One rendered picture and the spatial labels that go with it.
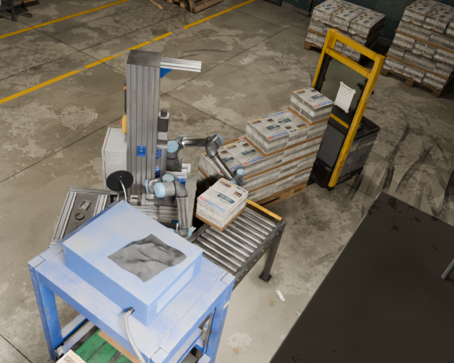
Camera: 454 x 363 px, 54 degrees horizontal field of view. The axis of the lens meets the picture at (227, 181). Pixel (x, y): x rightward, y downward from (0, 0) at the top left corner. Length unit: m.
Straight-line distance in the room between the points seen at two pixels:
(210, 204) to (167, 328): 1.58
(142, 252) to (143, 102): 1.58
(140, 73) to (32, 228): 2.25
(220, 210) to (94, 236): 1.47
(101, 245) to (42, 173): 3.27
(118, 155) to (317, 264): 2.39
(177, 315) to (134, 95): 1.87
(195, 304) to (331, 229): 3.13
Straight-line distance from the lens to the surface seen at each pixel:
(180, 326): 2.43
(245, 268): 3.67
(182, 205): 3.60
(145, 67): 3.53
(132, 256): 2.42
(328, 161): 5.90
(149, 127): 3.80
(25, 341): 4.29
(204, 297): 2.54
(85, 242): 2.51
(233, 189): 3.96
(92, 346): 3.25
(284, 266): 4.83
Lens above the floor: 3.63
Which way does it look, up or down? 40 degrees down
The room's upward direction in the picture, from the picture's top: 10 degrees clockwise
